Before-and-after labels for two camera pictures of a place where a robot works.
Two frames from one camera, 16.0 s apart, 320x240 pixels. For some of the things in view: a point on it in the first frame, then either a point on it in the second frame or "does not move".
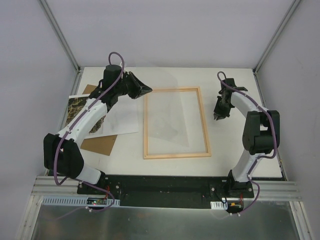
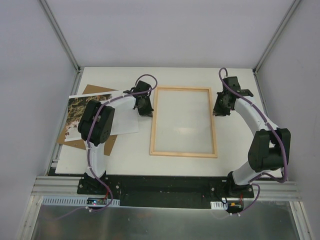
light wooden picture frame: x=147 y=156 to x=201 y=155
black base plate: x=167 y=191 does not move
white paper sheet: x=122 y=118 does not move
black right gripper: x=223 y=105 does not move
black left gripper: x=131 y=85 to x=144 y=107
